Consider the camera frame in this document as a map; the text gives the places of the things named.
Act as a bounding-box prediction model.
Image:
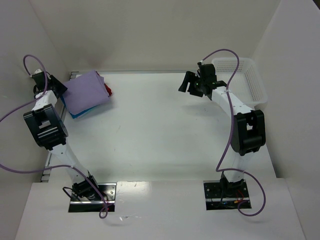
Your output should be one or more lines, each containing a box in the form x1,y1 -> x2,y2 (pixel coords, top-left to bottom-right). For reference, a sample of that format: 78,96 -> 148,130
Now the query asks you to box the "purple polo shirt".
62,70 -> 110,106

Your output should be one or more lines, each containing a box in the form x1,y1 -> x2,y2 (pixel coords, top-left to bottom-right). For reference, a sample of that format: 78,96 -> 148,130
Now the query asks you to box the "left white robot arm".
23,69 -> 100,201

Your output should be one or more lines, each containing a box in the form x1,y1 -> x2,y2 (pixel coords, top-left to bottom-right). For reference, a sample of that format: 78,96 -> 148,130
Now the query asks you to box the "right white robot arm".
178,62 -> 266,197

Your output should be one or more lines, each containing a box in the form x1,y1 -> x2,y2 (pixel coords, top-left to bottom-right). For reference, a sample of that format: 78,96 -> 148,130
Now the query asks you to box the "blue folded shirt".
61,95 -> 97,119

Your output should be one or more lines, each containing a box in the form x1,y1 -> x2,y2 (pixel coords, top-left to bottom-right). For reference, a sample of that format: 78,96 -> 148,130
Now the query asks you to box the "white plastic basket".
211,57 -> 268,108

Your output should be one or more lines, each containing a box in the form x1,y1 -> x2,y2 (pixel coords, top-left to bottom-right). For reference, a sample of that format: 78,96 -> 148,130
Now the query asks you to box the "red folded shirt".
96,72 -> 113,97

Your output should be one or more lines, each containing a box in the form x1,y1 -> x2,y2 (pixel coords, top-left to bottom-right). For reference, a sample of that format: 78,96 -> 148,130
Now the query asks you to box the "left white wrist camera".
32,69 -> 44,79

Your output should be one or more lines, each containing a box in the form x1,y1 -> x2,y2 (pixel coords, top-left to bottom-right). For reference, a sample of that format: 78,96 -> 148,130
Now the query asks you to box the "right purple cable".
199,48 -> 266,216

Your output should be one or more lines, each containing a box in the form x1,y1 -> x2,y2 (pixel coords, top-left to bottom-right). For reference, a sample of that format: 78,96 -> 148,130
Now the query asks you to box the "purple cable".
199,48 -> 266,216
0,54 -> 116,219

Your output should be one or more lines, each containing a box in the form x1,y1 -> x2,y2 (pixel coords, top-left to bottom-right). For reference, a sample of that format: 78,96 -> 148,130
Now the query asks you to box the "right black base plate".
203,181 -> 252,211

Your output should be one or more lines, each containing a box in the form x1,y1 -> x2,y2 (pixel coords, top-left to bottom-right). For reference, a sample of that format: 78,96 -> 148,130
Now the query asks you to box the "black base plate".
65,183 -> 117,213
203,181 -> 252,211

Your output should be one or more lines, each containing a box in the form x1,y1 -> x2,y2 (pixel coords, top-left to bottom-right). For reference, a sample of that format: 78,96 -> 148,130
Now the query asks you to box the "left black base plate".
65,183 -> 117,213

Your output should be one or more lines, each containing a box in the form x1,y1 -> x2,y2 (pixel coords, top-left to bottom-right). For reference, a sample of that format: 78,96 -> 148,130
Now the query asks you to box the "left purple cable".
0,54 -> 116,219

